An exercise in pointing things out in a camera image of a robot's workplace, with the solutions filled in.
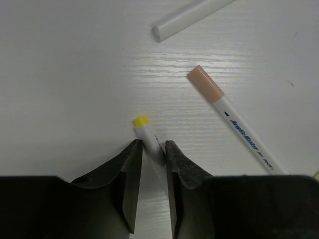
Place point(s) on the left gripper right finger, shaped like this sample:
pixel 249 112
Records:
pixel 189 199

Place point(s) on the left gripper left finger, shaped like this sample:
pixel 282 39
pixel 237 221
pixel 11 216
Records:
pixel 106 201

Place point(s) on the yellow cap marker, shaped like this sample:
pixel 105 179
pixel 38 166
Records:
pixel 153 147

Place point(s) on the peach cap marker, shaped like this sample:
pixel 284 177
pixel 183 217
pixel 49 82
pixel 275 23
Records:
pixel 219 100

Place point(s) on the white pen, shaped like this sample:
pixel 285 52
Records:
pixel 185 17

